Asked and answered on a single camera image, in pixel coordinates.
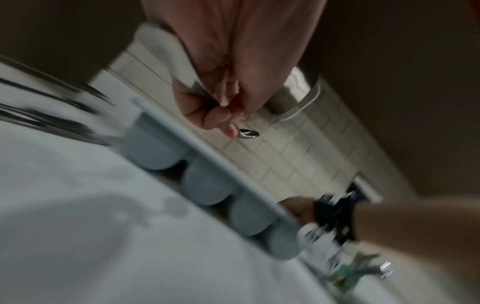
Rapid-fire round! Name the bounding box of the person's left hand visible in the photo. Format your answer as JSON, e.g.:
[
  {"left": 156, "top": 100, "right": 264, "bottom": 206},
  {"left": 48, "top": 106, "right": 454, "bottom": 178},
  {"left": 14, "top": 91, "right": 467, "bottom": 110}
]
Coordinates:
[{"left": 140, "top": 0, "right": 317, "bottom": 140}]

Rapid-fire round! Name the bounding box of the person's right hand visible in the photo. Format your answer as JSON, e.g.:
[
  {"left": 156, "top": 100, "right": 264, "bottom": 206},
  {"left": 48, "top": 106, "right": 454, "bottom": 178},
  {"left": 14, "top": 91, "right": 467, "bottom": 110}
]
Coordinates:
[{"left": 278, "top": 196, "right": 320, "bottom": 227}]

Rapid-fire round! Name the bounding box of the metal spoon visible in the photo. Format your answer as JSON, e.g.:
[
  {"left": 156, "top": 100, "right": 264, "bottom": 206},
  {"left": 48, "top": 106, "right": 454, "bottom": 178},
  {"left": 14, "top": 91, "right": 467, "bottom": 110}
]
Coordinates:
[{"left": 135, "top": 23, "right": 261, "bottom": 140}]

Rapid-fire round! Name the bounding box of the person's right forearm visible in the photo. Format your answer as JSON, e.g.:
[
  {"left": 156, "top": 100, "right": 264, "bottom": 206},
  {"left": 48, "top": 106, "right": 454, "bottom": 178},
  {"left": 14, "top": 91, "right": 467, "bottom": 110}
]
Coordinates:
[{"left": 353, "top": 196, "right": 480, "bottom": 299}]

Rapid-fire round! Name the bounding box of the grey cutlery holder cup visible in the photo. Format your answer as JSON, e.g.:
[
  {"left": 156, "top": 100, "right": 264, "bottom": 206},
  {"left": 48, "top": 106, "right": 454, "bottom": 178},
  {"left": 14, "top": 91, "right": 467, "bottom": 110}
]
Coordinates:
[
  {"left": 228, "top": 193, "right": 280, "bottom": 237},
  {"left": 267, "top": 227, "right": 303, "bottom": 261},
  {"left": 181, "top": 161, "right": 241, "bottom": 207},
  {"left": 120, "top": 111, "right": 188, "bottom": 171}
]

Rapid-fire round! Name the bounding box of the stainless steel kettle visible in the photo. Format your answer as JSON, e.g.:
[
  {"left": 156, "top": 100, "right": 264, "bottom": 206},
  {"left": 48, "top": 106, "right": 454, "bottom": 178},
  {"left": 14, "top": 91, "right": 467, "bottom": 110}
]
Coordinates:
[{"left": 262, "top": 67, "right": 324, "bottom": 121}]

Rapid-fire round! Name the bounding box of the green and grey clutter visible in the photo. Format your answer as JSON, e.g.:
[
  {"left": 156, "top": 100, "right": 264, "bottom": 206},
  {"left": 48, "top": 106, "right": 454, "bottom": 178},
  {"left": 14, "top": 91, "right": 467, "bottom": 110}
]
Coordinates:
[{"left": 325, "top": 251, "right": 395, "bottom": 293}]

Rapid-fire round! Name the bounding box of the dark wooden cabinet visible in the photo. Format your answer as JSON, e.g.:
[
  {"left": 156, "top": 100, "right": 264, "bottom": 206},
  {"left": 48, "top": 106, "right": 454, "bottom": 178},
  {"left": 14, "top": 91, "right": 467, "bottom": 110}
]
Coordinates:
[
  {"left": 0, "top": 0, "right": 152, "bottom": 90},
  {"left": 300, "top": 0, "right": 480, "bottom": 200}
]

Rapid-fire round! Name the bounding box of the bundle of metal cutlery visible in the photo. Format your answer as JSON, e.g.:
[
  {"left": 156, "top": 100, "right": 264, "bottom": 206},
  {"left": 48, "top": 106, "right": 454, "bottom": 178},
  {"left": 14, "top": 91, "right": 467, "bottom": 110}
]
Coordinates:
[{"left": 0, "top": 56, "right": 115, "bottom": 147}]

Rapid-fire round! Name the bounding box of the black wrist camera strap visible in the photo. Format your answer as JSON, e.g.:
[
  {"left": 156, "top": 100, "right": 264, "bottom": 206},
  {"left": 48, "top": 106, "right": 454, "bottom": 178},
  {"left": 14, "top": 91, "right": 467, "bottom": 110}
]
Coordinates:
[{"left": 298, "top": 192, "right": 362, "bottom": 247}]

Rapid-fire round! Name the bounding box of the wall power outlet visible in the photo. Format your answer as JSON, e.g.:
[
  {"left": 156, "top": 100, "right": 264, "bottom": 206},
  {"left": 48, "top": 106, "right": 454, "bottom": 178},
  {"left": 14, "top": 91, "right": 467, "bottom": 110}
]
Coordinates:
[{"left": 345, "top": 174, "right": 384, "bottom": 203}]

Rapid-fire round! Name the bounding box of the grey cutlery holder rail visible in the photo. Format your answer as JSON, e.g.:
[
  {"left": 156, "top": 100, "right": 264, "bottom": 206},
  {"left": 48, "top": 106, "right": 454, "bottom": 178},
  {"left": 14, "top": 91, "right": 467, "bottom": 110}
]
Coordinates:
[{"left": 130, "top": 99, "right": 302, "bottom": 236}]

